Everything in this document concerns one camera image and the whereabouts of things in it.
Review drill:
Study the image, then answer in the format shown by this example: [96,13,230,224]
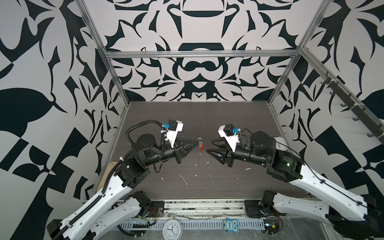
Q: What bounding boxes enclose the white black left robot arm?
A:
[47,134,199,240]

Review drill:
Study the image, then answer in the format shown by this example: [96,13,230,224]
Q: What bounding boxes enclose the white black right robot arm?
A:
[206,131,380,240]

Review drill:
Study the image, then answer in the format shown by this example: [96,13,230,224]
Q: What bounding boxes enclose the round white analog clock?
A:
[163,219,183,240]

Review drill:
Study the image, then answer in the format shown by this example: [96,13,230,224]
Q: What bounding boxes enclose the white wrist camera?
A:
[218,124,240,152]
[162,120,184,148]

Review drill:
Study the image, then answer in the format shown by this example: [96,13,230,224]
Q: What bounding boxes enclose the white square clock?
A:
[274,137,287,149]

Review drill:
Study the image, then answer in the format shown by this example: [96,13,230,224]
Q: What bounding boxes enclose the blue owl figure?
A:
[223,218,239,233]

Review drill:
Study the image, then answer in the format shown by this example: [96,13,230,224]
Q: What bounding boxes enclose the small electronics board left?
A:
[131,218,157,231]

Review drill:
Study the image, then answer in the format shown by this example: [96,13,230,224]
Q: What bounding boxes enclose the beige wooden brush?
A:
[96,162,118,192]

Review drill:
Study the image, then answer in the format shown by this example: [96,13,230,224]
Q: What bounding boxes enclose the small electronics board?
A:
[263,217,284,236]
[131,218,157,231]

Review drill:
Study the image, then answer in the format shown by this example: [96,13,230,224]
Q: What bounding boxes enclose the black wall hook rail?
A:
[320,71,384,139]

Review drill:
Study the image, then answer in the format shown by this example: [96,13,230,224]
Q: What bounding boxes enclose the white slotted cable duct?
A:
[120,219,265,231]

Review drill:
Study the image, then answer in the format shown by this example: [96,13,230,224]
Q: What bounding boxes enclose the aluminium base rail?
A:
[77,197,331,218]

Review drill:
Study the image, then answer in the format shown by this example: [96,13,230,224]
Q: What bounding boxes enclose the small electronics board right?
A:
[263,217,284,236]

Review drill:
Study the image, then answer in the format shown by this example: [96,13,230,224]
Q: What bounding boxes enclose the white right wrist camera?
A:
[218,124,240,152]

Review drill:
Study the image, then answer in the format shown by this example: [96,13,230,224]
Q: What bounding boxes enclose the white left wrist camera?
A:
[162,120,184,148]

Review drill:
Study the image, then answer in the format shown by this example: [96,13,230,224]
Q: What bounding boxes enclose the silver keyring chain with keys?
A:
[196,137,205,166]

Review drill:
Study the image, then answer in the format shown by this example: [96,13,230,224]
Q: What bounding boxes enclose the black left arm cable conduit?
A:
[46,119,164,240]

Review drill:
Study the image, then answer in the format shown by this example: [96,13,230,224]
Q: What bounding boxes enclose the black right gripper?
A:
[208,135,270,167]

